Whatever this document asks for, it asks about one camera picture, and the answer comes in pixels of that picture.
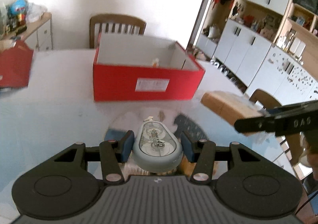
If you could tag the red paper bag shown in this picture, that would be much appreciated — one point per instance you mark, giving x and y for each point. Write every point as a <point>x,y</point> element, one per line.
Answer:
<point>16,65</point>

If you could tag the wooden chair behind table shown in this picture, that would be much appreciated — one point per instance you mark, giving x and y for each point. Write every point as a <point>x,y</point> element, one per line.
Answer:
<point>110,23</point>

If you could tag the red cardboard box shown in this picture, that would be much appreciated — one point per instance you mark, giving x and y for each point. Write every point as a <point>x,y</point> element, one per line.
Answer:
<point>143,68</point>

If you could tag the wooden chair at right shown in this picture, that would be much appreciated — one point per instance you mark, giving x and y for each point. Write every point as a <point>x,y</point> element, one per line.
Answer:
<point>291,143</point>

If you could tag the grey correction tape dispenser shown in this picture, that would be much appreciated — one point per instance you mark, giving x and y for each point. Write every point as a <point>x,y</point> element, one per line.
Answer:
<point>156,149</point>

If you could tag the white sideboard cabinet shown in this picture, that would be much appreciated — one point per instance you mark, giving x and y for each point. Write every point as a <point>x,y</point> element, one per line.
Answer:
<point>38,34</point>

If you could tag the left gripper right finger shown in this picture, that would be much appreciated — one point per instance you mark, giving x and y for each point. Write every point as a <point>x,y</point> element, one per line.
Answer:
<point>202,153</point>

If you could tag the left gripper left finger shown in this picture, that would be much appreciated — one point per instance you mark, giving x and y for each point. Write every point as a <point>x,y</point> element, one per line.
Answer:
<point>112,153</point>

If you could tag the tan wooden block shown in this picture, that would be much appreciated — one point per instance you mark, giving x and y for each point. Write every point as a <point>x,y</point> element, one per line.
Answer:
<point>229,106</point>

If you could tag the blue globe toy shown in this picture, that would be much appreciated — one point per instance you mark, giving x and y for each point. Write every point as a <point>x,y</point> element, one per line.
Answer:
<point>18,7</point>

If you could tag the white wall cabinet unit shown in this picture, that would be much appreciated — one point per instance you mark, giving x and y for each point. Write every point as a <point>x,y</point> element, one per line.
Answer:
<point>263,44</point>

